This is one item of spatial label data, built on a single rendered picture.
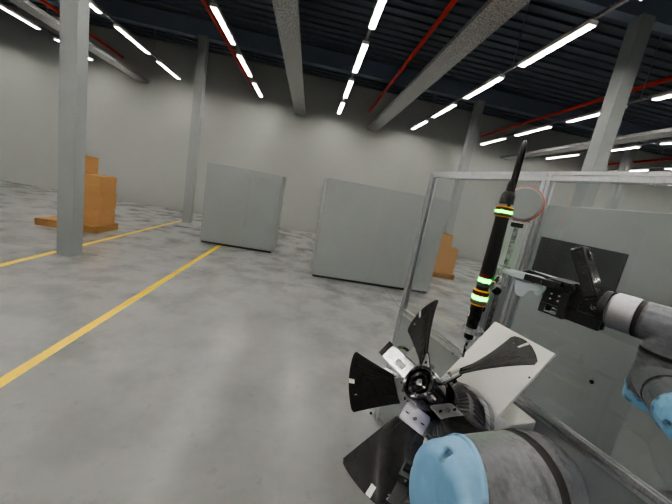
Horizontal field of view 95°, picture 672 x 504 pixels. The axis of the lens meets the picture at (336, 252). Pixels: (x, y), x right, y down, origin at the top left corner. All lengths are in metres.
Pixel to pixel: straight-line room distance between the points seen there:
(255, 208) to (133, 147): 7.65
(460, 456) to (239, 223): 7.78
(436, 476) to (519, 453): 0.10
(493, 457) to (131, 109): 14.68
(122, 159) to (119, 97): 2.21
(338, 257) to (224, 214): 3.18
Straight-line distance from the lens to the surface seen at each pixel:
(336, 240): 6.36
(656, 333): 0.81
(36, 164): 16.49
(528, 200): 1.65
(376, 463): 1.15
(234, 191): 8.00
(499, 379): 1.37
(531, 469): 0.48
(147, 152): 14.37
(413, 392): 1.13
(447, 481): 0.43
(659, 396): 0.72
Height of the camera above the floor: 1.77
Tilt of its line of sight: 11 degrees down
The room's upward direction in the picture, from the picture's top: 11 degrees clockwise
